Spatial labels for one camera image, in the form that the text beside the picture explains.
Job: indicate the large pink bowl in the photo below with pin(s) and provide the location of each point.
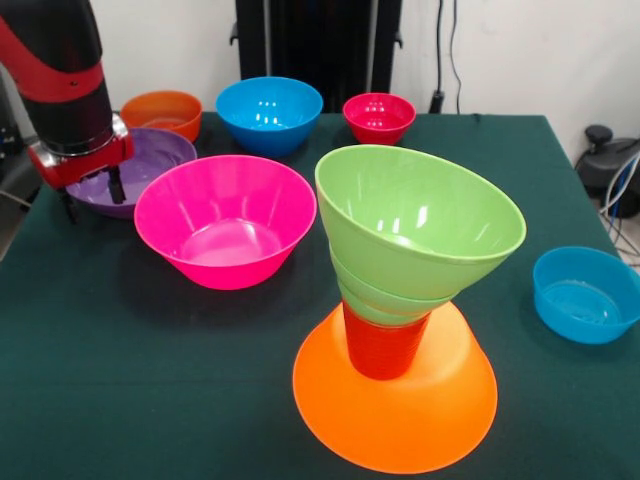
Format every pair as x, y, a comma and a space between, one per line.
225, 225

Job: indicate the blue bowl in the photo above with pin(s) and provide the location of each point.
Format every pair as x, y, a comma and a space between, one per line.
270, 135

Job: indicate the purple bowl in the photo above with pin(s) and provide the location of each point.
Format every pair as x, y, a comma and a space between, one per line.
155, 155

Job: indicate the large orange bowl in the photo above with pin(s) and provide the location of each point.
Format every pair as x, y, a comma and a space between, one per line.
400, 425

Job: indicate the dark green tablecloth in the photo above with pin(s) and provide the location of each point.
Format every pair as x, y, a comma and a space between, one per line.
150, 375

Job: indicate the blue cup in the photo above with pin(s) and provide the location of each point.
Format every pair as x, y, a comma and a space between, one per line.
580, 310

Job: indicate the small green bowl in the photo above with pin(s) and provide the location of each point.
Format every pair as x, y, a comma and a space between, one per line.
380, 310

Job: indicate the small crimson bowl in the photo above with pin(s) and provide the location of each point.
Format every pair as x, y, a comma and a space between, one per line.
380, 130

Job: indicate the orange cup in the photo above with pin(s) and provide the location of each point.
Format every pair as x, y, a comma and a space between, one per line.
165, 107
385, 350

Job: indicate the large green bowl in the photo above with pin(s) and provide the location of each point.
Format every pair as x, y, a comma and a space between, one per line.
400, 200

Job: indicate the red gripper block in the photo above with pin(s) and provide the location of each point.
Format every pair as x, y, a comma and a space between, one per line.
80, 167

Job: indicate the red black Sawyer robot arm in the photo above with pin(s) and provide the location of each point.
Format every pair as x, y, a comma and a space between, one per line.
60, 75

